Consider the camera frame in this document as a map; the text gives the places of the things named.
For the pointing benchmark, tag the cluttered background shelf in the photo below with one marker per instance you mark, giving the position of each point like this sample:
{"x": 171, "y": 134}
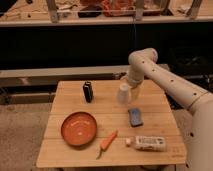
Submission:
{"x": 16, "y": 13}

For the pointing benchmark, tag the black rectangular box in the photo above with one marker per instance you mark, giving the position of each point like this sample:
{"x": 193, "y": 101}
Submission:
{"x": 88, "y": 92}

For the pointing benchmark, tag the orange toy carrot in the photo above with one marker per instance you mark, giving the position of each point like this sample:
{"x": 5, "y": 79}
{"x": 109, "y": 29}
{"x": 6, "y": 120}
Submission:
{"x": 105, "y": 143}

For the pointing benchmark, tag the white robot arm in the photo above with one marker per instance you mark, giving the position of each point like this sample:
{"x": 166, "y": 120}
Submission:
{"x": 196, "y": 100}

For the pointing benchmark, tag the grey metal rail beam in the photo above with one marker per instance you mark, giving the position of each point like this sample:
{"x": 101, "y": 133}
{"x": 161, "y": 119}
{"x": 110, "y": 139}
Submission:
{"x": 51, "y": 76}

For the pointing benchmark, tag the wooden table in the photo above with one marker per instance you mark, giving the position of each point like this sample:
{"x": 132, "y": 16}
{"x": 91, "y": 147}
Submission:
{"x": 111, "y": 116}

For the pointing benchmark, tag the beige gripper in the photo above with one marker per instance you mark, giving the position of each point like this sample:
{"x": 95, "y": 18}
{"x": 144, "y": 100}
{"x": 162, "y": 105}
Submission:
{"x": 134, "y": 92}

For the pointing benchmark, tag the clear plastic bottle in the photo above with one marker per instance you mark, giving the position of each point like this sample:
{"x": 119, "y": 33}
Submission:
{"x": 147, "y": 143}

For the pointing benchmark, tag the orange round plate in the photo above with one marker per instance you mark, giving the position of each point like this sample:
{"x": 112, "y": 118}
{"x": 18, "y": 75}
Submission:
{"x": 78, "y": 129}

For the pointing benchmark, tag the blue eraser sponge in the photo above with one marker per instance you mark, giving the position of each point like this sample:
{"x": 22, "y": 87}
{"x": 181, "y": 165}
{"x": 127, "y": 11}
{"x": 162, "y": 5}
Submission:
{"x": 135, "y": 117}

